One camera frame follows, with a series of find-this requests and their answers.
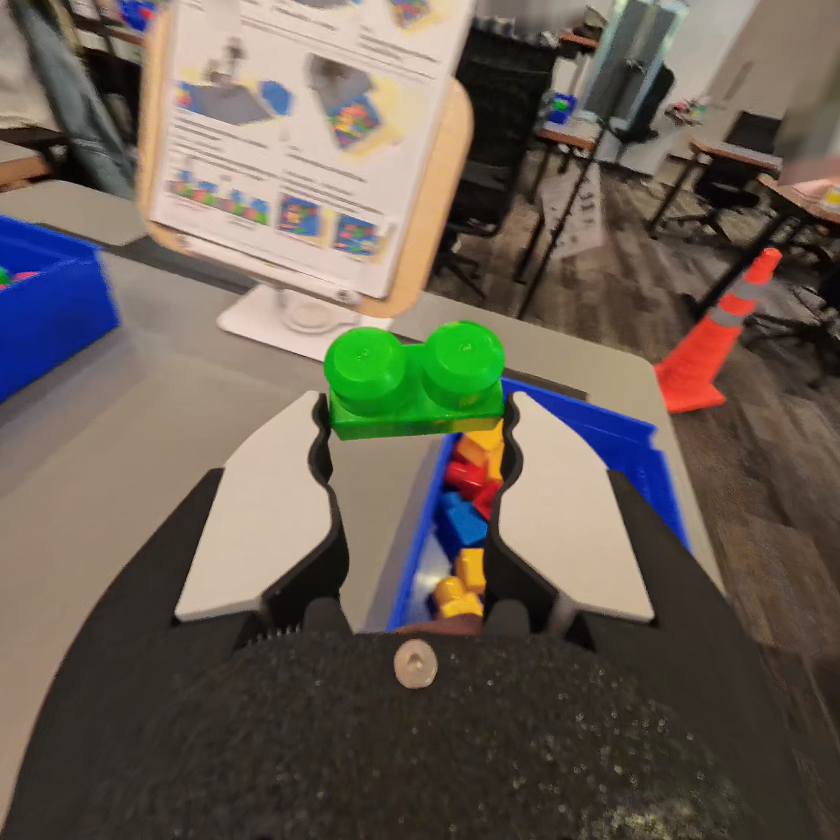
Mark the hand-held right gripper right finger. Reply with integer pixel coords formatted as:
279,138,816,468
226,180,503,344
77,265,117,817
484,391,657,641

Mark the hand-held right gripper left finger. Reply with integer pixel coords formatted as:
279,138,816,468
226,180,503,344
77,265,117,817
174,391,349,634

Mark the blue plastic storage bin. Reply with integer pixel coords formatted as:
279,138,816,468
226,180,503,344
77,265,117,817
387,377,691,631
0,215,120,403

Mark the blue toy block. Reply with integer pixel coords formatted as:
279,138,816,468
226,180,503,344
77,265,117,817
435,491,490,559

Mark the grey desk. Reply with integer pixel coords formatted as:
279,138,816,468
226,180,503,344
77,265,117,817
0,180,726,788

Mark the orange traffic cone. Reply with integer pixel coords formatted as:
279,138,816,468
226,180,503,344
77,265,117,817
654,248,783,413

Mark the black office chair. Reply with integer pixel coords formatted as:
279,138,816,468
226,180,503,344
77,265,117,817
427,29,559,296
676,112,783,245

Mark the printed instruction sheet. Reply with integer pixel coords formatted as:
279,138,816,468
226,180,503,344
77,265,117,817
151,0,476,299

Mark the blue denim jacket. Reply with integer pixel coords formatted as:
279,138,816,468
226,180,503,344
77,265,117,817
13,0,135,198

